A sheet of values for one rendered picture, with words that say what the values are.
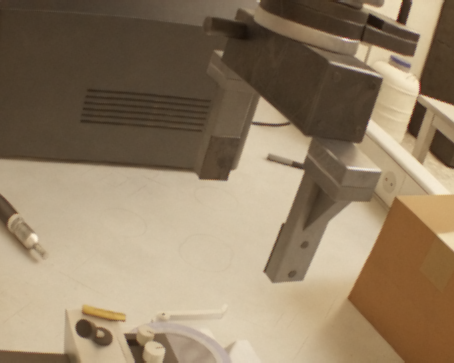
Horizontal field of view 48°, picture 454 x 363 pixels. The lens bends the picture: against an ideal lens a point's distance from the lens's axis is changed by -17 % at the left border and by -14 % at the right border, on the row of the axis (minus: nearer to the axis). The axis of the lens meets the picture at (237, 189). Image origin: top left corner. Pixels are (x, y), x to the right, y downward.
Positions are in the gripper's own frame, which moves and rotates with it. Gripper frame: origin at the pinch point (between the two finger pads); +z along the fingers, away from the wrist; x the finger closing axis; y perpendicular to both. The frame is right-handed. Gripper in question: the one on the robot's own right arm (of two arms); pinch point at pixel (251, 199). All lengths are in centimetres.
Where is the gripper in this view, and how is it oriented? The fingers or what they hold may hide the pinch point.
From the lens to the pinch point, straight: 43.3
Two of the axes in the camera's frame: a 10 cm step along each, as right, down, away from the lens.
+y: -8.7, -0.4, -4.8
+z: -2.8, 8.5, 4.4
